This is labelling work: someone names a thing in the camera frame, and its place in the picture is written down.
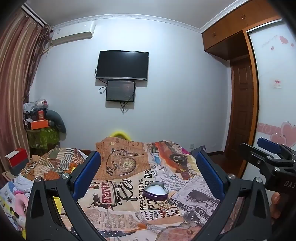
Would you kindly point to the orange box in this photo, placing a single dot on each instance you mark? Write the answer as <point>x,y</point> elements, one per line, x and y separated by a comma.
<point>39,124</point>

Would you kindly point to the white air conditioner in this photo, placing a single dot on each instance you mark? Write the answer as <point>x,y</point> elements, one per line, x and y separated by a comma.
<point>72,32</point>

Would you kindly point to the white curtain rail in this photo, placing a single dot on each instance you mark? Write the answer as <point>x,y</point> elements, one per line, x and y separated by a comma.
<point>33,14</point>

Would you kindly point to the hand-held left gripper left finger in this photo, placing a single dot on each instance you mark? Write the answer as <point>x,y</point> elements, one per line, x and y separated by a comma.
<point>86,176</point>

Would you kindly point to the yellow plastic stool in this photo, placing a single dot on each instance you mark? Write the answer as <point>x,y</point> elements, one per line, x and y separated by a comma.
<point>119,134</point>

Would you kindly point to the white heart-sticker sliding door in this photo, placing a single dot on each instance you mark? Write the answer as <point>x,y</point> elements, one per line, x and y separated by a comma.
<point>275,64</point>

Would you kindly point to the newspaper print blanket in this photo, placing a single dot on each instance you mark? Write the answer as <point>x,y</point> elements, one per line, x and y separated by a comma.
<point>138,166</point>

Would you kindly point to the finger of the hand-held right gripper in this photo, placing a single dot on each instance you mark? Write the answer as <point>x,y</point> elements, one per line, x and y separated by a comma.
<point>270,143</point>
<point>251,151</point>

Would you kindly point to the dark cloth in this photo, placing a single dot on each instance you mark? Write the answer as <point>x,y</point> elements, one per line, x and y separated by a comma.
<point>202,147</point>

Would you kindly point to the wooden overhead cabinet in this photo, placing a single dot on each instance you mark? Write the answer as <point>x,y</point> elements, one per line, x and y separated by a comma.
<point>226,25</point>

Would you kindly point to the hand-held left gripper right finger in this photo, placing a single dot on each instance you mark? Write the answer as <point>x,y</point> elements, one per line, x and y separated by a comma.
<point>209,172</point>

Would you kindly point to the pink plush slipper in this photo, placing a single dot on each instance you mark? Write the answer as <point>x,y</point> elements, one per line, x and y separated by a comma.
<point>20,204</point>

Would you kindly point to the person's right hand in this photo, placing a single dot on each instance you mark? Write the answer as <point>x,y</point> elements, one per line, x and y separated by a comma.
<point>275,204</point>

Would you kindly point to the pile of small jewelry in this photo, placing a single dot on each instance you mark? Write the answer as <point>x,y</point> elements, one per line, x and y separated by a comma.
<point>170,209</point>

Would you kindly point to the small black wall monitor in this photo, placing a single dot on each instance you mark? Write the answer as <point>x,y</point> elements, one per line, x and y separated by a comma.
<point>120,90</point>

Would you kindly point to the cartoon print sheet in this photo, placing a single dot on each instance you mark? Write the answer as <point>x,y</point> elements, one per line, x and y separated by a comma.
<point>8,197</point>

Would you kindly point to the brown wooden door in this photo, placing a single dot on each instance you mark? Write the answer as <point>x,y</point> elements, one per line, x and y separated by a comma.
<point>242,106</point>

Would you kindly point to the black wall television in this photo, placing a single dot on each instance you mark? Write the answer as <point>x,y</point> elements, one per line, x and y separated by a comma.
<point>122,65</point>

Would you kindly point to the striped brown curtain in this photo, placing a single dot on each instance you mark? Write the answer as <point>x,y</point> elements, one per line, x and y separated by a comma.
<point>16,81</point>

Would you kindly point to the striped patchwork cloth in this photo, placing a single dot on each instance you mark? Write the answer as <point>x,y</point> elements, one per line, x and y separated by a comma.
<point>53,162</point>

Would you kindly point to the purple heart-shaped tin box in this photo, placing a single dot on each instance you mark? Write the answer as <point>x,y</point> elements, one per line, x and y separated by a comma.
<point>155,190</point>

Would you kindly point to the white paper note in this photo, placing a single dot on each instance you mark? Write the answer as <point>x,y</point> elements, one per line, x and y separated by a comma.
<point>276,83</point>

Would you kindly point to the small red box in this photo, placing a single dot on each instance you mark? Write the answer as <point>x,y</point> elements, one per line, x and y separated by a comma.
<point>41,115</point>

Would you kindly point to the red and white box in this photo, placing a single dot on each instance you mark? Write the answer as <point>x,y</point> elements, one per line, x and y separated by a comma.
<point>19,155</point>

